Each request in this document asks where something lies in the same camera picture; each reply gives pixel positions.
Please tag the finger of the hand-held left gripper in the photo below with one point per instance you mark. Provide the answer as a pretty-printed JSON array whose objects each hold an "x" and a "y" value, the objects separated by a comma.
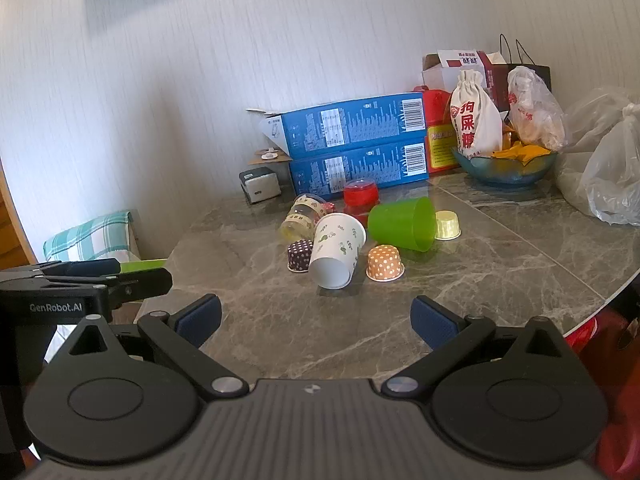
[
  {"x": 85, "y": 267},
  {"x": 150, "y": 282}
]

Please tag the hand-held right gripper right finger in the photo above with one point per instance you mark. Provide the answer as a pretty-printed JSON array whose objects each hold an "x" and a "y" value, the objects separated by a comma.
[{"x": 433, "y": 322}]

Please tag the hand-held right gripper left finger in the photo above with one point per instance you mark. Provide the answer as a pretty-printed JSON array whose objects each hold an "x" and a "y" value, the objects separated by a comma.
[{"x": 199, "y": 320}]

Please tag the white paper cup green print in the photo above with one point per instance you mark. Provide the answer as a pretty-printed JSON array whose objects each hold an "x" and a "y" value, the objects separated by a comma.
[{"x": 334, "y": 252}]

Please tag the green plastic cup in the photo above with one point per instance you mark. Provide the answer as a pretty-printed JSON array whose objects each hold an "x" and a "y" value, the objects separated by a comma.
[{"x": 402, "y": 224}]

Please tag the red plastic cup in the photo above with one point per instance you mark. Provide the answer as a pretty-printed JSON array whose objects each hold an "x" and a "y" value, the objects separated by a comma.
[{"x": 359, "y": 200}]

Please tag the clear patterned plastic cup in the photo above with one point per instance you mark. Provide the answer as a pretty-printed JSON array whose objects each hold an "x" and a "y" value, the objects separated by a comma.
[{"x": 300, "y": 217}]

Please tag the light green strip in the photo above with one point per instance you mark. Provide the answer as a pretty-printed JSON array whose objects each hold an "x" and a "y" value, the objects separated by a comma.
[{"x": 145, "y": 263}]

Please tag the orange polka dot cupcake liner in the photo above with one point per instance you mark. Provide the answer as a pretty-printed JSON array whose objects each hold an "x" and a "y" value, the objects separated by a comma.
[{"x": 385, "y": 262}]

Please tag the wooden furniture panel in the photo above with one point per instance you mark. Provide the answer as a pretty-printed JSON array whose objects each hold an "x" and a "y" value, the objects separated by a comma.
[{"x": 12, "y": 230}]

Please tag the yellow cupcake liner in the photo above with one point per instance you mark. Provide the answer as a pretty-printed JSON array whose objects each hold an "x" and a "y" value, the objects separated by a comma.
[{"x": 447, "y": 225}]

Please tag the dark polka dot cupcake liner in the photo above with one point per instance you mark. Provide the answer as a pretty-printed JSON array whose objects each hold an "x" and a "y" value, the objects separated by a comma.
[{"x": 300, "y": 256}]

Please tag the small white device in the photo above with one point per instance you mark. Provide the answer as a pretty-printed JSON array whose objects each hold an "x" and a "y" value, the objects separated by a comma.
[{"x": 260, "y": 187}]

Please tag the blue glass bowl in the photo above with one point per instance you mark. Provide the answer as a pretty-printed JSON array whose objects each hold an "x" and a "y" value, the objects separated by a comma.
[{"x": 500, "y": 172}]

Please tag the blue carton box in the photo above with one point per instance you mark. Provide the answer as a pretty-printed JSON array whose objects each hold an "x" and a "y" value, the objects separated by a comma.
[{"x": 360, "y": 170}]

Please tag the red box yellow label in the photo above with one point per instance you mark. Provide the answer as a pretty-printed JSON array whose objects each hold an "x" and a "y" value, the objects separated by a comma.
[{"x": 440, "y": 150}]

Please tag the cardboard piece with white knobs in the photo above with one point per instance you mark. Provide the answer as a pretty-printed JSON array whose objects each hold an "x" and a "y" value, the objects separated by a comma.
[{"x": 270, "y": 156}]

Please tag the red chair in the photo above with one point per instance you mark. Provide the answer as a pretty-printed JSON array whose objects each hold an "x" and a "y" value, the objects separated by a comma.
[{"x": 617, "y": 360}]

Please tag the yellow snack packets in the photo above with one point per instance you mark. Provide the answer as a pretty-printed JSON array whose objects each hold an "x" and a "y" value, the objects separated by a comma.
[{"x": 525, "y": 152}]

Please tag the upper blue box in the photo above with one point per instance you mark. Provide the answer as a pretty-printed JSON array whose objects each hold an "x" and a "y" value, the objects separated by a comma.
[{"x": 350, "y": 122}]

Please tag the clear plastic bag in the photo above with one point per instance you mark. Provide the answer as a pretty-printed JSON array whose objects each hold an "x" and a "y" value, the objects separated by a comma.
[
  {"x": 595, "y": 105},
  {"x": 610, "y": 180}
]

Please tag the plastic bag with snacks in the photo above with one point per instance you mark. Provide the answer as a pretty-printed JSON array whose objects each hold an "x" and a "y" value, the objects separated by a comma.
[{"x": 535, "y": 110}]

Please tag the white and red carton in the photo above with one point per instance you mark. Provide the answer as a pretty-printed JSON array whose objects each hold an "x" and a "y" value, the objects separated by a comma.
[{"x": 470, "y": 62}]

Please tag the black paper bag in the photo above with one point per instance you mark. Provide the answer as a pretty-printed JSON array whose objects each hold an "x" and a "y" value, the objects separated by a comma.
[{"x": 542, "y": 72}]

